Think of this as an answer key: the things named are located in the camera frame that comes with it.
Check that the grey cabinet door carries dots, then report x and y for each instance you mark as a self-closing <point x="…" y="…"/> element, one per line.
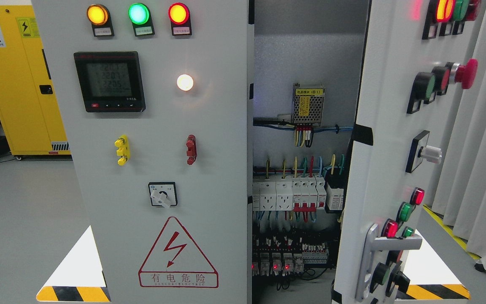
<point x="403" y="90"/>
<point x="212" y="192"/>

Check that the white socket breaker row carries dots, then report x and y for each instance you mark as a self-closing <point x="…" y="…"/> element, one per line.
<point x="301" y="194"/>

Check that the metal mesh power supply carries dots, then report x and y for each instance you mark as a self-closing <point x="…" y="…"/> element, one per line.
<point x="308" y="104"/>

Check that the white indicator light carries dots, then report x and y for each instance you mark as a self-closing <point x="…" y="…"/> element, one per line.
<point x="185" y="82"/>

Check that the black white surge protector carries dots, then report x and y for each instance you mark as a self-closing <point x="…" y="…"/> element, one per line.
<point x="335" y="198"/>

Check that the relay row with red leds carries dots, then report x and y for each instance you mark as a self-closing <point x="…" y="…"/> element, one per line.
<point x="274" y="263"/>

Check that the red electric hazard sticker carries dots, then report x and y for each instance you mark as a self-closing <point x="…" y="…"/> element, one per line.
<point x="176" y="261"/>

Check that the black digital power meter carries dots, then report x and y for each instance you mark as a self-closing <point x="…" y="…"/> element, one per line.
<point x="110" y="81"/>

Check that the red indicator light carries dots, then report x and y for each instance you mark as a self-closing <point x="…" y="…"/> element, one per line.
<point x="180" y="21"/>

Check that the green indicator light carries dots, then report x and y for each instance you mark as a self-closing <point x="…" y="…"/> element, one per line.
<point x="140" y="17"/>

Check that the amber indicator light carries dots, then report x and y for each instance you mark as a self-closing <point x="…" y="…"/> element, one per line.
<point x="100" y="19"/>

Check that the red emergency stop button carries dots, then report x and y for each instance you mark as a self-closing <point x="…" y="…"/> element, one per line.
<point x="463" y="73"/>

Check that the yellow safety cabinet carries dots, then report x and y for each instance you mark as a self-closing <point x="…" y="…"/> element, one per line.
<point x="29" y="110"/>

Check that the white rotary selector switch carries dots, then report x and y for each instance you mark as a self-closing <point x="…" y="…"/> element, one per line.
<point x="163" y="194"/>

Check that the silver door handle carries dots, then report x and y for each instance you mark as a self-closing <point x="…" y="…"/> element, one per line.
<point x="373" y="244"/>

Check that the white knob selector switch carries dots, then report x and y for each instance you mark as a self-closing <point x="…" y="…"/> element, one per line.
<point x="419" y="150"/>

